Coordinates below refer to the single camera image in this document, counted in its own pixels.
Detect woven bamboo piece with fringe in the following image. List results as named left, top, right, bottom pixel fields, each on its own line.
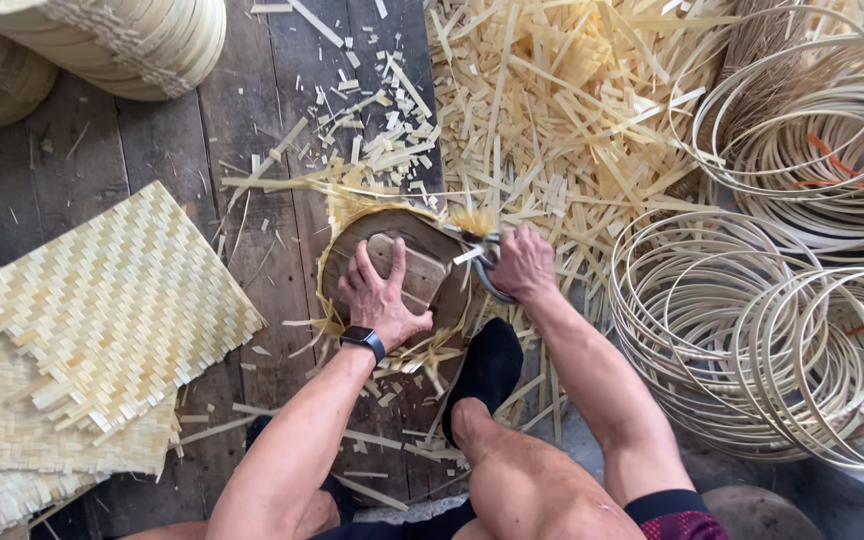
left=313, top=196, right=502, bottom=378

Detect black smart watch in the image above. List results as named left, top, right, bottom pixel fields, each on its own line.
left=339, top=324, right=388, bottom=367

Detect round wooden mould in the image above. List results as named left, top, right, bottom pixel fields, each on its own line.
left=320, top=207, right=473, bottom=340

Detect person's right leg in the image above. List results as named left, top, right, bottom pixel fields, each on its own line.
left=450, top=397, right=648, bottom=540

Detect person's left hand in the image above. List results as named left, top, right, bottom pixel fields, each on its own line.
left=336, top=238, right=435, bottom=352

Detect black shorts with red print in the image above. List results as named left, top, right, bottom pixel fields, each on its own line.
left=310, top=489, right=731, bottom=540

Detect heap of small bamboo hoops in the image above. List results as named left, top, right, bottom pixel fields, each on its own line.
left=608, top=210, right=864, bottom=479

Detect person's leg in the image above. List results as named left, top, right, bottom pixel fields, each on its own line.
left=450, top=397, right=648, bottom=540
left=118, top=490, right=343, bottom=540

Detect orange string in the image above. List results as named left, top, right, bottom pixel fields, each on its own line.
left=790, top=132, right=864, bottom=190

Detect grey metal shears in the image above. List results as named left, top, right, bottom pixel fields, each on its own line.
left=459, top=229, right=517, bottom=306

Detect brown round seat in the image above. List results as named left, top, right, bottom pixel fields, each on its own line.
left=700, top=485, right=825, bottom=540

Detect person's right hand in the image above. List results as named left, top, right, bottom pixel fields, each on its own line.
left=487, top=223, right=559, bottom=302

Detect person's left leg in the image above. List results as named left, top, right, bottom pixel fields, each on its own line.
left=118, top=490, right=343, bottom=540

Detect heap of large bamboo hoops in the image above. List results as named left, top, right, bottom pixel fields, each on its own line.
left=668, top=3, right=864, bottom=265

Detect pile of bamboo strip scraps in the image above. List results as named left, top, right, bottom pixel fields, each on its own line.
left=210, top=0, right=737, bottom=459

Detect stack of pale woven baskets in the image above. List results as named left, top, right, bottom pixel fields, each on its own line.
left=0, top=0, right=228, bottom=103

